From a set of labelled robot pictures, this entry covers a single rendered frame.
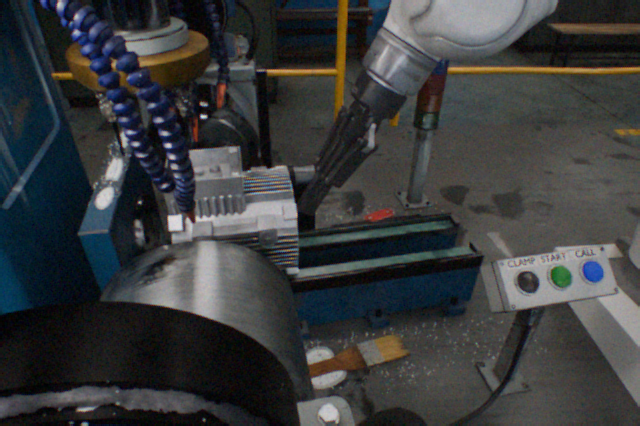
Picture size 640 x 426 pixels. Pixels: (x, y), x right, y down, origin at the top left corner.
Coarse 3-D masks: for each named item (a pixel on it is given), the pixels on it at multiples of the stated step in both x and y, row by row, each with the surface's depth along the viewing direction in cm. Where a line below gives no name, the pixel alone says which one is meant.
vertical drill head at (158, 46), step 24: (96, 0) 51; (120, 0) 50; (144, 0) 51; (120, 24) 51; (144, 24) 52; (168, 24) 55; (72, 48) 55; (144, 48) 52; (168, 48) 54; (192, 48) 55; (72, 72) 54; (120, 72) 50; (168, 72) 52; (192, 72) 55; (192, 96) 58; (192, 120) 68; (120, 144) 60; (192, 144) 62
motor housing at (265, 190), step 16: (256, 176) 73; (272, 176) 73; (288, 176) 73; (256, 192) 70; (272, 192) 70; (288, 192) 71; (256, 208) 70; (272, 208) 70; (224, 224) 69; (240, 224) 69; (256, 224) 69; (288, 224) 70; (176, 240) 68; (224, 240) 68; (240, 240) 68; (256, 240) 69; (288, 240) 69; (272, 256) 70; (288, 256) 72
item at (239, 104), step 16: (208, 80) 96; (208, 96) 88; (240, 96) 98; (208, 112) 86; (224, 112) 87; (240, 112) 90; (208, 128) 88; (224, 128) 88; (240, 128) 89; (256, 128) 95; (160, 144) 88; (208, 144) 90; (224, 144) 89; (240, 144) 91; (256, 144) 92; (256, 160) 94
